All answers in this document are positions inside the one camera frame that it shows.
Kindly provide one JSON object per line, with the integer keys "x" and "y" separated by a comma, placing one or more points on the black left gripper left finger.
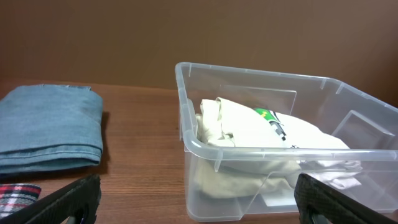
{"x": 75, "y": 203}

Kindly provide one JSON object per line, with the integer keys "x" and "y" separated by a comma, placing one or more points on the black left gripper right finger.
{"x": 318, "y": 203}

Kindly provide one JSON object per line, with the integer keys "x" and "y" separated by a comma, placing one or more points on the white printed t-shirt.
{"x": 297, "y": 133}

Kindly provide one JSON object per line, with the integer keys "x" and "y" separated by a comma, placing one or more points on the cream garment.
{"x": 224, "y": 123}

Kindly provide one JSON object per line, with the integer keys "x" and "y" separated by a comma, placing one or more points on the folded red plaid shirt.
{"x": 15, "y": 197}

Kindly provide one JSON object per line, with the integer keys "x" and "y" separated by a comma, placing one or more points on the folded blue denim garment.
{"x": 50, "y": 127}

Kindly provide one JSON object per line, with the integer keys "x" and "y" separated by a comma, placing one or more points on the clear plastic storage bin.
{"x": 366, "y": 124}

